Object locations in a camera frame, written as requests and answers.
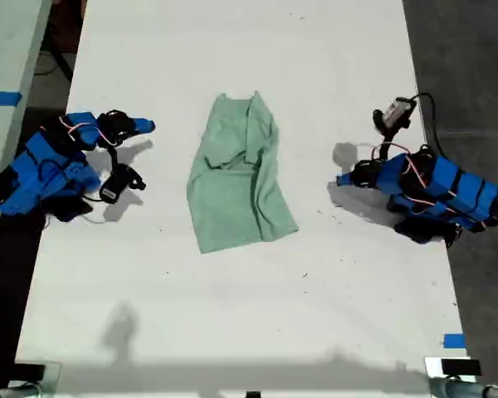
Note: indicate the pale side table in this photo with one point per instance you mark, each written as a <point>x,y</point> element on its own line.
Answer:
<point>4,83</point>

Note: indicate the small blue tape patch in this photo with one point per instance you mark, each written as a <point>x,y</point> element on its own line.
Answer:
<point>454,341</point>

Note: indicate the black clamp block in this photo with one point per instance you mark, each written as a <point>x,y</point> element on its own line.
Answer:
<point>29,372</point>
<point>460,367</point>

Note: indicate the pale green T-shirt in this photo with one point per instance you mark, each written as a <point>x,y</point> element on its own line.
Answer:
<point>236,178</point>

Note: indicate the black camera box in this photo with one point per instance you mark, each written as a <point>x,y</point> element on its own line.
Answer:
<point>118,182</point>
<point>395,113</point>

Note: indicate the long blue tape strip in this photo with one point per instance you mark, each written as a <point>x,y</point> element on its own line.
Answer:
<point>2,98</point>

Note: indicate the short black camera stalk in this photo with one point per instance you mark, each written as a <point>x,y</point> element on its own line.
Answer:
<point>385,146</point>
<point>113,155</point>

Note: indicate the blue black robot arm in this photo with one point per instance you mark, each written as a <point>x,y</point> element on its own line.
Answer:
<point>45,166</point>
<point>448,190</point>

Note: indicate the grey metal pipe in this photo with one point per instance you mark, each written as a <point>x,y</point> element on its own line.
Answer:
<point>12,391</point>
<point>469,389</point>

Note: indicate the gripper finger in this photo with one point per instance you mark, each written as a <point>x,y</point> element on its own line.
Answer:
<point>141,122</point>
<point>345,182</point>
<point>138,130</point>
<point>349,176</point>

